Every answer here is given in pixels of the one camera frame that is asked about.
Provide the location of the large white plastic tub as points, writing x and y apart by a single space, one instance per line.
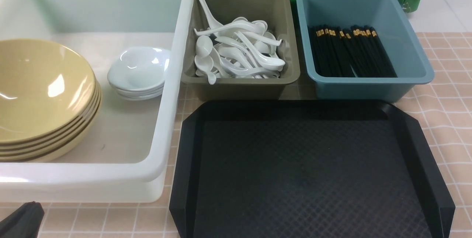
124 155

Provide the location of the pile of white spoons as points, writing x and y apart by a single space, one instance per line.
221 54

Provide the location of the white soup spoon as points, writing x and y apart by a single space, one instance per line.
269 63

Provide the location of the olive green spoon bin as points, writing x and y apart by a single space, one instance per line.
278 15

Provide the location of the stack of yellow bowls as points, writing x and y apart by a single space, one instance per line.
60 142

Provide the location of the pile of black chopsticks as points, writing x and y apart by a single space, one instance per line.
349 52

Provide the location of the white sauce dish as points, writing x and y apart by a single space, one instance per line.
140 69

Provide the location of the blue chopstick bin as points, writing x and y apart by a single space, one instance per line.
396 34

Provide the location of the yellow noodle bowl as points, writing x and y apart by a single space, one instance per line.
44 85

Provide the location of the stack of white dishes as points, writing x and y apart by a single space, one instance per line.
138 95

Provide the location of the checkered peach tablecloth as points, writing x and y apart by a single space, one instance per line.
442 107

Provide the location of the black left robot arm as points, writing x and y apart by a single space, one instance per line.
25 222

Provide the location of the black serving tray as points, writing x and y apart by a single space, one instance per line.
307 169

